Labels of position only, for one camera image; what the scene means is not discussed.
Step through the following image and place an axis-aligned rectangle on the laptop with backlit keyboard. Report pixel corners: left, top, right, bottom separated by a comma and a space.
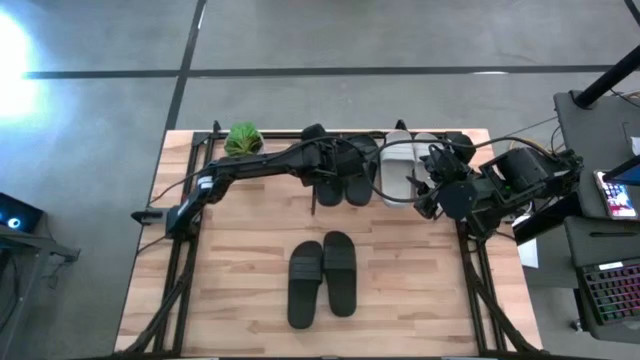
574, 257, 640, 331

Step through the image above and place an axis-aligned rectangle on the grey metal stand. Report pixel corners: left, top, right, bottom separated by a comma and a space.
0, 224, 81, 360

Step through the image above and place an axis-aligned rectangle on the black metal rig frame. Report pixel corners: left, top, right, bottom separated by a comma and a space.
113, 119, 546, 360

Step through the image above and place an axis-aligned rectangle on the grey side desk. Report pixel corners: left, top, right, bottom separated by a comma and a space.
553, 89, 640, 346

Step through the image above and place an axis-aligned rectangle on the dark blue tablet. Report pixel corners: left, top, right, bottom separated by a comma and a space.
602, 155, 640, 187

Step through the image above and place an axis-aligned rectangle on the white paper sheet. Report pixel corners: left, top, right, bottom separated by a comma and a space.
517, 238, 540, 270

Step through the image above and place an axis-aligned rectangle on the thick black pole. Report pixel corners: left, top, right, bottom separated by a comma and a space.
573, 45, 640, 110

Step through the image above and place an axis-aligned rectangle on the grey rubber slide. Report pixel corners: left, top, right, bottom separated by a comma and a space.
379, 129, 417, 209
412, 131, 444, 186

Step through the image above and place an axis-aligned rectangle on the wooden shelf with black frame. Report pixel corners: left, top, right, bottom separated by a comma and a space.
309, 130, 454, 217

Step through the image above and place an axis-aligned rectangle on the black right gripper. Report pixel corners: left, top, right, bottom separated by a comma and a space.
405, 144, 474, 221

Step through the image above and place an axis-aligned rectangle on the green plant in white pot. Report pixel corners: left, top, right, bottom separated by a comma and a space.
223, 121, 266, 159

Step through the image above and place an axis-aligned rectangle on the black slanted bar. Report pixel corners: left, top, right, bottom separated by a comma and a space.
513, 192, 584, 246

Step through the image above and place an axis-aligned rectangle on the smartphone with lit screen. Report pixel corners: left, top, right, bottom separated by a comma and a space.
593, 169, 640, 221

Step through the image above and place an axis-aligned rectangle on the black rubber slide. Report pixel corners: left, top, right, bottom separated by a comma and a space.
343, 133, 380, 208
287, 240, 325, 330
314, 169, 347, 208
322, 230, 359, 318

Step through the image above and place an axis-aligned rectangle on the black device with blue light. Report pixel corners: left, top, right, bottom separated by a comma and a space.
0, 192, 44, 234

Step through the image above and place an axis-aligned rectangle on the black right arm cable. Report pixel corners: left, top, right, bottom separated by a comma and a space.
367, 134, 571, 205

